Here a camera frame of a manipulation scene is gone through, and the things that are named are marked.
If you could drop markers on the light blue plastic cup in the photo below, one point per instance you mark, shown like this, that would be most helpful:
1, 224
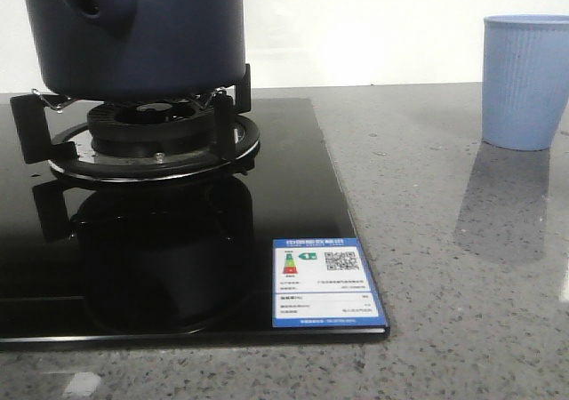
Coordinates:
525, 79

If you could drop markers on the right burner with pot support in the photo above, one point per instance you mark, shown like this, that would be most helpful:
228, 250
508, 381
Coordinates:
131, 142

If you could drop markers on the dark blue pot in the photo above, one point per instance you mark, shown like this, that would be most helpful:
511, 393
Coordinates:
138, 49

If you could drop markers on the black glass gas stove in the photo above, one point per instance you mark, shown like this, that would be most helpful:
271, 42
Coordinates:
179, 263

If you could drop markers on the blue energy label sticker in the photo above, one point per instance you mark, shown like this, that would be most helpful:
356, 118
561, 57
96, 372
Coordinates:
324, 283

